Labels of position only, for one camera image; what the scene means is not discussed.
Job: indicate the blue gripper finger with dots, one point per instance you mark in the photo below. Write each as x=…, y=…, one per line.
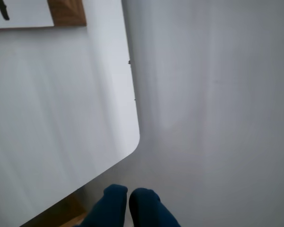
x=109, y=208
x=149, y=210

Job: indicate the wooden chess board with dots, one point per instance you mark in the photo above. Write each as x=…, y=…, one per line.
x=68, y=11

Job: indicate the white paper letter strip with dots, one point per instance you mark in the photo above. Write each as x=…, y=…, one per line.
x=26, y=14

